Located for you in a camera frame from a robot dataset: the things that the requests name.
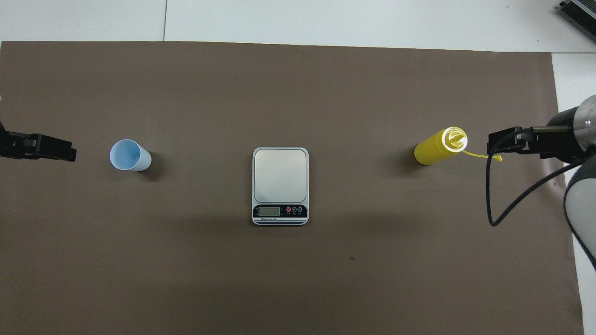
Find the grey finned metal device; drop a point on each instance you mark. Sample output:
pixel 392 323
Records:
pixel 582 14

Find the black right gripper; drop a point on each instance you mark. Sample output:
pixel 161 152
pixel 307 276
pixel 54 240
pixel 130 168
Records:
pixel 558 144

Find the brown table mat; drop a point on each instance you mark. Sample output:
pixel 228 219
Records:
pixel 186 279

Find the yellow squeeze bottle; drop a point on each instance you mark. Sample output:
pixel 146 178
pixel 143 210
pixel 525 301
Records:
pixel 433 149

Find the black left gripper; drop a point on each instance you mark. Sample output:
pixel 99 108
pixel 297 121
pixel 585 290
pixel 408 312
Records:
pixel 14 145

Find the silver digital kitchen scale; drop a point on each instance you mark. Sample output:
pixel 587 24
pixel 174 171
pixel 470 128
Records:
pixel 279 211

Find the light blue paper cup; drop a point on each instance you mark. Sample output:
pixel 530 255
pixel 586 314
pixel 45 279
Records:
pixel 125 155

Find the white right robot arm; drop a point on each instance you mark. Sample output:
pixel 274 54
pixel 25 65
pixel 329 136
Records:
pixel 587 125

